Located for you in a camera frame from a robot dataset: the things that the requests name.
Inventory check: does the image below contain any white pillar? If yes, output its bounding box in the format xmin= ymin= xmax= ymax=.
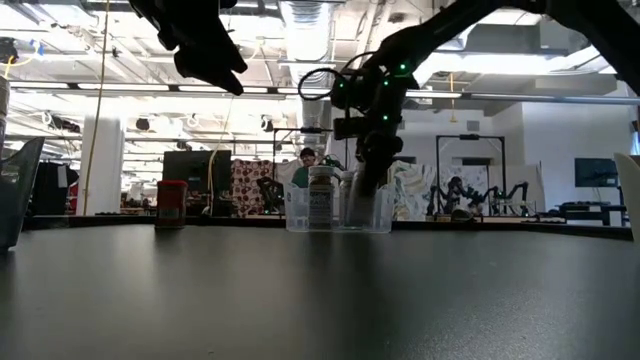
xmin=77 ymin=114 xmax=126 ymax=217

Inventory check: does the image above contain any clear plastic bin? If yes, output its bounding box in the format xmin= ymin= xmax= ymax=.
xmin=283 ymin=180 xmax=395 ymax=235
xmin=0 ymin=136 xmax=46 ymax=251

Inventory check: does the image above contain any red patterned cloth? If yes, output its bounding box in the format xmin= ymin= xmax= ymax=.
xmin=230 ymin=158 xmax=275 ymax=217

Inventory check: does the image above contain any dark wall screen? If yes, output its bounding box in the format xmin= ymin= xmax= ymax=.
xmin=574 ymin=157 xmax=620 ymax=189

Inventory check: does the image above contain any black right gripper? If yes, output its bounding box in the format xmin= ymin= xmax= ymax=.
xmin=329 ymin=48 xmax=420 ymax=199

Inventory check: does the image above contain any red spice tin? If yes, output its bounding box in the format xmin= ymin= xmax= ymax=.
xmin=154 ymin=179 xmax=189 ymax=231

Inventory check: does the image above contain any black frame stand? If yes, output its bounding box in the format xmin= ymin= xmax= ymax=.
xmin=434 ymin=133 xmax=507 ymax=217

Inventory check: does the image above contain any black bench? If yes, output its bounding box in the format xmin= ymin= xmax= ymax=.
xmin=537 ymin=201 xmax=629 ymax=226

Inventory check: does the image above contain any pale colourful cloth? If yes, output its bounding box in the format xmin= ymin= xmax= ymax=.
xmin=389 ymin=159 xmax=434 ymax=222

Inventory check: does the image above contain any black computer monitor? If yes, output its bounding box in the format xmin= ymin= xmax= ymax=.
xmin=161 ymin=149 xmax=233 ymax=201

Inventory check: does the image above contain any frosted white plastic bin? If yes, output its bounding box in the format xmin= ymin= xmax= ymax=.
xmin=613 ymin=152 xmax=640 ymax=241

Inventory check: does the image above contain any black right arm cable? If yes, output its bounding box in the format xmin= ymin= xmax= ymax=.
xmin=297 ymin=67 xmax=347 ymax=102

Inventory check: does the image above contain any long ceiling light bar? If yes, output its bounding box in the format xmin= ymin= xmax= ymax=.
xmin=0 ymin=81 xmax=464 ymax=100

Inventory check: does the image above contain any dark ceiling lamp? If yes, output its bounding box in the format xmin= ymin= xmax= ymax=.
xmin=0 ymin=37 xmax=20 ymax=65

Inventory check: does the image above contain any thin yellow hanging cable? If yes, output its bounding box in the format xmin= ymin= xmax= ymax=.
xmin=207 ymin=94 xmax=236 ymax=216

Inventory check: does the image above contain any silver ventilation duct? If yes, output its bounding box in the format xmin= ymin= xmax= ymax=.
xmin=278 ymin=0 xmax=335 ymax=161

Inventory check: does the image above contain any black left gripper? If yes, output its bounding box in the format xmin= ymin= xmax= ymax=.
xmin=127 ymin=0 xmax=249 ymax=97

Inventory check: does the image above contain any person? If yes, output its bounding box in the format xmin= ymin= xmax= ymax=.
xmin=291 ymin=146 xmax=321 ymax=190

